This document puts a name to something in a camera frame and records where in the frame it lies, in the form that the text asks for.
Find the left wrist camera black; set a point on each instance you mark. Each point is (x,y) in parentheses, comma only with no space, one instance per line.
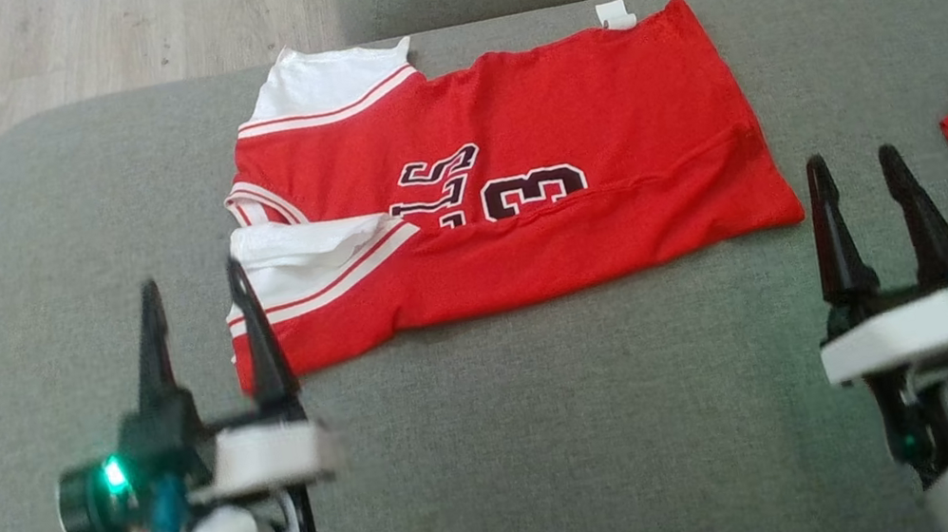
(91,508)

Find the red white basketball jersey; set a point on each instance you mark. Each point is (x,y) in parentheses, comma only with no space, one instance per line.
(583,113)

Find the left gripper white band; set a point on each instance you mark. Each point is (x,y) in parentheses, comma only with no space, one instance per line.
(270,454)

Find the large grey sofa seat cushion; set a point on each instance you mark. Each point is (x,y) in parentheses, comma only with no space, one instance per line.
(562,444)

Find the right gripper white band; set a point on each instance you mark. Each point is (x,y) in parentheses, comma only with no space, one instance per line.
(918,331)

